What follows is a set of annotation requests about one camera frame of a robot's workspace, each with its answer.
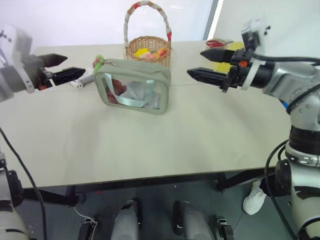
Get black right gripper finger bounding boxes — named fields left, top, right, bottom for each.
left=186, top=66, right=230, bottom=88
left=200, top=47, right=235, bottom=64

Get black robot foot bracket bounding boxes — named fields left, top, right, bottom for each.
left=77, top=216, right=99, bottom=240
left=215, top=215, right=235, bottom=240

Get pale yellow round object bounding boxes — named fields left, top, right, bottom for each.
left=228, top=41, right=245, bottom=51

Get wicker basket with handle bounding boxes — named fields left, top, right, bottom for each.
left=123, top=0, right=174, bottom=69

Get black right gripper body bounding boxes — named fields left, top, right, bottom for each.
left=219, top=48, right=254, bottom=93

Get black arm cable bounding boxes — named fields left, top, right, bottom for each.
left=251, top=53, right=320, bottom=240
left=0, top=126, right=49, bottom=240

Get green transparent pouch bag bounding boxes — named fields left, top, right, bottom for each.
left=93, top=58, right=172, bottom=117

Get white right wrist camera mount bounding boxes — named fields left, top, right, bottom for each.
left=240, top=17, right=272, bottom=91

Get grey rounded robot leg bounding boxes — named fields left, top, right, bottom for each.
left=110, top=199, right=140, bottom=240
left=173, top=200, right=214, bottom=240

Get white cloth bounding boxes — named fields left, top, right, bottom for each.
left=119, top=80, right=161, bottom=110

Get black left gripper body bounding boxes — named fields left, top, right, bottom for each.
left=23, top=55, right=55, bottom=90

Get yellow toy fruit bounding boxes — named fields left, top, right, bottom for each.
left=134, top=48, right=151, bottom=59

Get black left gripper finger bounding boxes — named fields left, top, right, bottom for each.
left=51, top=66, right=86, bottom=87
left=40, top=53, right=69, bottom=68

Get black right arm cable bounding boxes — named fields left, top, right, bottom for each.
left=251, top=53, right=320, bottom=240

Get black table frame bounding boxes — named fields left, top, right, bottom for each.
left=21, top=167, right=277, bottom=208

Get dark red cloth item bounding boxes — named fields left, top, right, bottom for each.
left=106, top=78, right=128, bottom=104

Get thin white floor wire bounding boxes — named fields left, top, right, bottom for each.
left=74, top=206, right=99, bottom=227

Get red handled scissors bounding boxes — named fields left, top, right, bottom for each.
left=206, top=39, right=226, bottom=49

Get yellow sponge block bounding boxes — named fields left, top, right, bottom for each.
left=213, top=60, right=232, bottom=74

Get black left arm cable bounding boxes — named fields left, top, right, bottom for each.
left=0, top=126, right=49, bottom=240

